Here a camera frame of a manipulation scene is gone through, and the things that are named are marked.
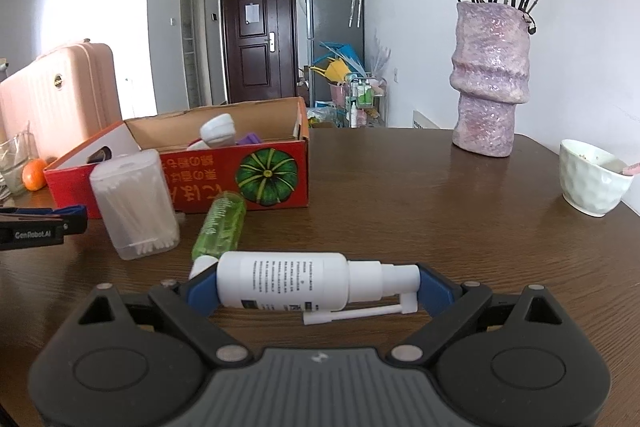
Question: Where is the orange fruit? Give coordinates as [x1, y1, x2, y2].
[21, 158, 48, 192]

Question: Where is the white spray bottle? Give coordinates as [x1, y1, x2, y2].
[216, 251, 421, 327]

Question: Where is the green plastic bag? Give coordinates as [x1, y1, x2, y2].
[306, 107, 346, 128]

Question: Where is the grey refrigerator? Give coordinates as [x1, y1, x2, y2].
[304, 0, 365, 108]

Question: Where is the red pumpkin print cardboard box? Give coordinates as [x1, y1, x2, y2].
[42, 96, 311, 220]

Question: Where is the green transparent bottle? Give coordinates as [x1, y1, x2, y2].
[189, 191, 247, 280]

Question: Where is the pink hard suitcase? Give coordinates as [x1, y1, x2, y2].
[0, 39, 123, 162]

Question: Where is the purple ceramic vase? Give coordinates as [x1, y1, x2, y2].
[449, 2, 532, 158]

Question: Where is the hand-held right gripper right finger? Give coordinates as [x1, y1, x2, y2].
[392, 263, 568, 365]

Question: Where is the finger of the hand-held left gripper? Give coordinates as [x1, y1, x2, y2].
[0, 206, 88, 236]

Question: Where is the white dimpled bowl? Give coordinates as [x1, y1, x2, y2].
[558, 139, 636, 219]

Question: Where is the clear glass pitcher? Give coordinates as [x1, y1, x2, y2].
[0, 122, 41, 200]

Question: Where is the white flat board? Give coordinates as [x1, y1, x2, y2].
[412, 109, 453, 128]

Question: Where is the dark brown entrance door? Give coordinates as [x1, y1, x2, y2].
[220, 0, 297, 104]

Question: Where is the blue plastic item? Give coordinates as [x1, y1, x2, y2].
[315, 41, 368, 75]

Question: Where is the metal rolling cart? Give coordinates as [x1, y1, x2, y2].
[346, 77, 387, 128]

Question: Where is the yellow plastic item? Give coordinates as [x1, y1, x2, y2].
[310, 59, 348, 82]

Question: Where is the white interior door frame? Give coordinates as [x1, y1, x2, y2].
[180, 0, 206, 110]

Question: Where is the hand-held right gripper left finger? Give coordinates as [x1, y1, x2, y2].
[80, 267, 251, 367]

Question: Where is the clear cotton swab box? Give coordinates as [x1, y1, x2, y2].
[89, 149, 181, 262]

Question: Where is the white ribbed cap bottle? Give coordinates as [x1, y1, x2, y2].
[187, 113, 237, 152]

